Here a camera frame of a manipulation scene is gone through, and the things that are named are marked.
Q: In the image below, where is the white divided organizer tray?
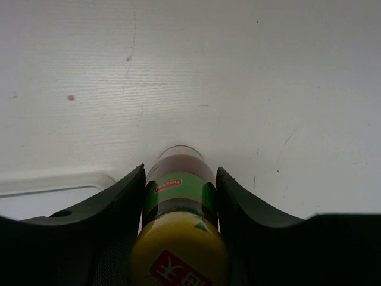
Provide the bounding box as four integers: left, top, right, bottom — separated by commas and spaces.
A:
1, 173, 115, 220

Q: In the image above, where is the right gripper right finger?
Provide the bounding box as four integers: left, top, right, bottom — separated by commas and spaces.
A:
216, 168, 380, 285

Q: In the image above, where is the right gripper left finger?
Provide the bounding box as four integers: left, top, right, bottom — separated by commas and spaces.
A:
1, 165, 146, 285

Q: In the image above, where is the yellow-capped sauce bottle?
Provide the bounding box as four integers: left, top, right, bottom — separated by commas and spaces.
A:
128, 145, 230, 285

